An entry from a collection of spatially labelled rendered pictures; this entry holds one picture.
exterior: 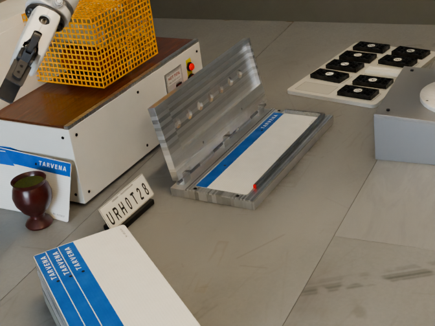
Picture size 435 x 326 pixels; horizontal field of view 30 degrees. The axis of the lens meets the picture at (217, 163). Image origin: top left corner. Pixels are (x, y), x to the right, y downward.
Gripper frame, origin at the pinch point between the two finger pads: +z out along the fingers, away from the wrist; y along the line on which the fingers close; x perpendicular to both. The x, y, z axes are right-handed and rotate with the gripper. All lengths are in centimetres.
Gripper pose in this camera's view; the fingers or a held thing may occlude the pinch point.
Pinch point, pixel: (10, 86)
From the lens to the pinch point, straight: 147.6
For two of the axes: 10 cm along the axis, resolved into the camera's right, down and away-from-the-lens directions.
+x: -8.6, -4.3, -2.7
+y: -4.0, 2.5, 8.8
